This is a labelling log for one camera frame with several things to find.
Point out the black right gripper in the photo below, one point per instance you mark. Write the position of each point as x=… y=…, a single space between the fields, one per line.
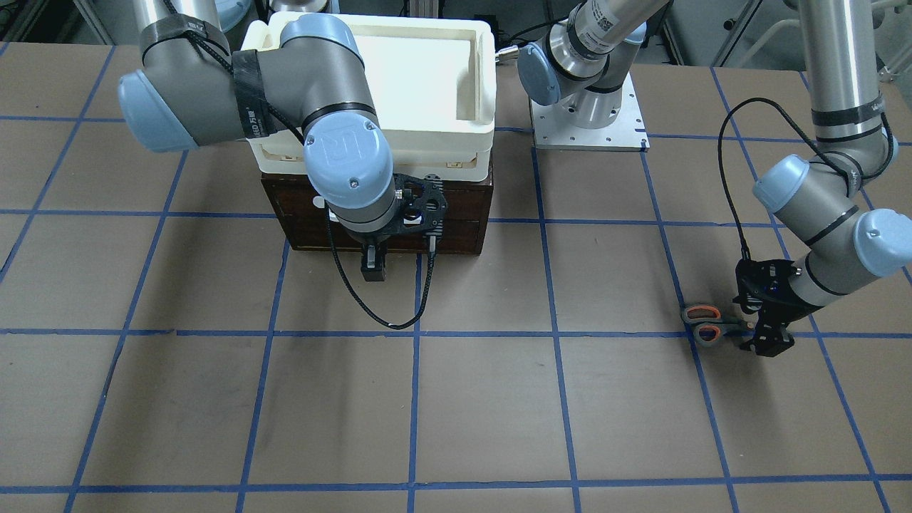
x=372 y=258

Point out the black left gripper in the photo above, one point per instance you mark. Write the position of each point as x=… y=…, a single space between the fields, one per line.
x=774 y=314

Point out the dark wooden drawer cabinet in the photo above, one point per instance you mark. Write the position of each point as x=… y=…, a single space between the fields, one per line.
x=463 y=214

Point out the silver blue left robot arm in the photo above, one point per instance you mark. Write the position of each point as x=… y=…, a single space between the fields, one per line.
x=853 y=145

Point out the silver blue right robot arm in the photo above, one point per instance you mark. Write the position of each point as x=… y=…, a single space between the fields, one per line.
x=192 y=91

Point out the cream plastic tray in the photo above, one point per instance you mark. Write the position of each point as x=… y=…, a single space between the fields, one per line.
x=429 y=85

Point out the grey orange scissors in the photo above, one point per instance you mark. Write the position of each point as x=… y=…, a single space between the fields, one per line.
x=709 y=325

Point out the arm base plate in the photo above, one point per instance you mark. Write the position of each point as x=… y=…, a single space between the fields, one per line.
x=592 y=121

